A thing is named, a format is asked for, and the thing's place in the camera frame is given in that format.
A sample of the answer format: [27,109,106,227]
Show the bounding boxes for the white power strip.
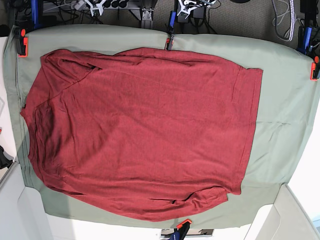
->
[63,0,86,11]

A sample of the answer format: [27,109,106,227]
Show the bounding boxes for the black power adapters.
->
[176,6,207,23]

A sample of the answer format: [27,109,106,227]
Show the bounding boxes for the orange clamp right edge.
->
[310,56,320,81]

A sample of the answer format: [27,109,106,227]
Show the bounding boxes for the red T-shirt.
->
[21,47,263,222]

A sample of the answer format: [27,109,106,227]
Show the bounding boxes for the orange clamp top left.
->
[14,28,28,58]

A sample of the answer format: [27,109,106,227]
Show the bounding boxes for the orange clamp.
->
[14,28,28,58]
[169,218,192,240]

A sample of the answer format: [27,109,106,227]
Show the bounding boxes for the grey coiled cable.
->
[271,0,301,42]

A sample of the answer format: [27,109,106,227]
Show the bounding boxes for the blue clamp top right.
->
[297,26,313,55]

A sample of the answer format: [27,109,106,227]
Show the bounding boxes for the orange clamp bottom centre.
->
[169,218,192,240]

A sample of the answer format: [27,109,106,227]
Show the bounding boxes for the blue clamp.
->
[297,26,313,55]
[165,11,176,51]

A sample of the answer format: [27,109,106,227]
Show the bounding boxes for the blue clamp top centre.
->
[165,11,176,51]

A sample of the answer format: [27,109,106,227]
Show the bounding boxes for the aluminium table leg bracket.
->
[141,9,153,29]

